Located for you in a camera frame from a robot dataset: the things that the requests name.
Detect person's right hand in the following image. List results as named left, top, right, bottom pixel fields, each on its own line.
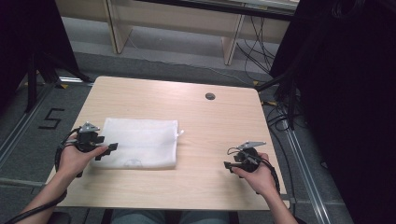
left=231, top=151, right=280, bottom=198

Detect bundle of black hanging cables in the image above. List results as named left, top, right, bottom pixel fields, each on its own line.
left=235, top=15, right=278, bottom=82

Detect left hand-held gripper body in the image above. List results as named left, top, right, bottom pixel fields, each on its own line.
left=64, top=121, right=106, bottom=153

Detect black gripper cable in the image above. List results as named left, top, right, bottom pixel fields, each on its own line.
left=226, top=147, right=282, bottom=194
left=2, top=126, right=84, bottom=224

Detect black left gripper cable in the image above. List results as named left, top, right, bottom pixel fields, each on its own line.
left=2, top=126, right=84, bottom=224

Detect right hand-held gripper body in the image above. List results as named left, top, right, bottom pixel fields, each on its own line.
left=232, top=141, right=267, bottom=174

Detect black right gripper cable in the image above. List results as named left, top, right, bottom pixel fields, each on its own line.
left=226, top=147, right=282, bottom=194

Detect light wooden desk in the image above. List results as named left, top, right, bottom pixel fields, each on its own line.
left=55, top=0, right=301, bottom=66

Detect person's left hand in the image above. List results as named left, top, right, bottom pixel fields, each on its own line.
left=57, top=133, right=109, bottom=180

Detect black metal stand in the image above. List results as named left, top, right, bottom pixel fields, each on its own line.
left=23, top=51, right=95, bottom=114
left=254, top=31, right=313, bottom=131

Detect black curtain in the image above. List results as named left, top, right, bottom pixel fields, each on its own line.
left=268, top=0, right=396, bottom=224
left=0, top=0, right=79, bottom=108

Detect white mesh laundry bag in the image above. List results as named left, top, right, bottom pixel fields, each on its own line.
left=90, top=117, right=185, bottom=171

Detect black floor cables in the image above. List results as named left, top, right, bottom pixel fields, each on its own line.
left=262, top=102, right=301, bottom=217

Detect aluminium floor rail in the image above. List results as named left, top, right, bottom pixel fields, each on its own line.
left=280, top=118, right=332, bottom=224
left=0, top=76, right=95, bottom=167

